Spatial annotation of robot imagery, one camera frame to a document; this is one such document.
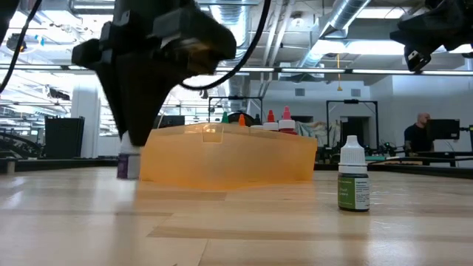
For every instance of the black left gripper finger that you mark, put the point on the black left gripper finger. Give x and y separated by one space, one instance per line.
114 92
146 103

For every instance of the small white ball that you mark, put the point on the small white ball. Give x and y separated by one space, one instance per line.
353 184
127 166

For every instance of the green-capped food coloring bottle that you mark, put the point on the green-capped food coloring bottle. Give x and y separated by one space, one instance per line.
225 118

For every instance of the orange-capped food coloring bottle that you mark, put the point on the orange-capped food coloring bottle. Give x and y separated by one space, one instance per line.
242 120

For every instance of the black-capped food coloring bottle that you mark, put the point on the black-capped food coloring bottle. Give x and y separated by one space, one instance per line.
257 119

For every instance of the red-capped food coloring bottle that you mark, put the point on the red-capped food coloring bottle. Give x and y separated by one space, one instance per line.
271 117

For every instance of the pink-capped food coloring bottle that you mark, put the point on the pink-capped food coloring bottle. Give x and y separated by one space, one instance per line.
287 114

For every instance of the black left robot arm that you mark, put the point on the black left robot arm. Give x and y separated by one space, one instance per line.
5 11

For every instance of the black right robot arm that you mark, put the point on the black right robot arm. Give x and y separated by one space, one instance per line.
454 7

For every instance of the dark background screen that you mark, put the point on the dark background screen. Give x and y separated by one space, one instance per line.
171 121

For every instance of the black cabinet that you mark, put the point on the black cabinet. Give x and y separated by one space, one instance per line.
64 136

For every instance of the translucent orange plastic tray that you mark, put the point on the translucent orange plastic tray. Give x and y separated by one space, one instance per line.
221 159

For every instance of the black background monitor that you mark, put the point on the black background monitor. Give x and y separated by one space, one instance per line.
443 129

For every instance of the person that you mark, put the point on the person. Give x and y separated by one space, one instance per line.
417 138

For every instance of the black background equipment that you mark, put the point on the black background equipment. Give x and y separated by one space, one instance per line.
18 147

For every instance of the long ceiling light strip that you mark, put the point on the long ceiling light strip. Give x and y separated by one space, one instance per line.
314 70

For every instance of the black background workbench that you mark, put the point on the black background workbench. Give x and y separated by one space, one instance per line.
451 153

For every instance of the grey cloth cover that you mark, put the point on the grey cloth cover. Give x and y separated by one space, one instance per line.
314 133

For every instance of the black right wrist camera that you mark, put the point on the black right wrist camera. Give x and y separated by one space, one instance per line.
417 59

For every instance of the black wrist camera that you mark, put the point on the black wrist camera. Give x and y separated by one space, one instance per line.
417 59
199 40

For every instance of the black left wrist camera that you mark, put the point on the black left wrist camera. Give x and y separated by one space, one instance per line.
199 40

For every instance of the silver ceiling duct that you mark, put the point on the silver ceiling duct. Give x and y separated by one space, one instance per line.
343 14
236 92

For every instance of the black background rig frame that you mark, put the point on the black background rig frame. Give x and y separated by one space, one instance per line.
351 101
236 97

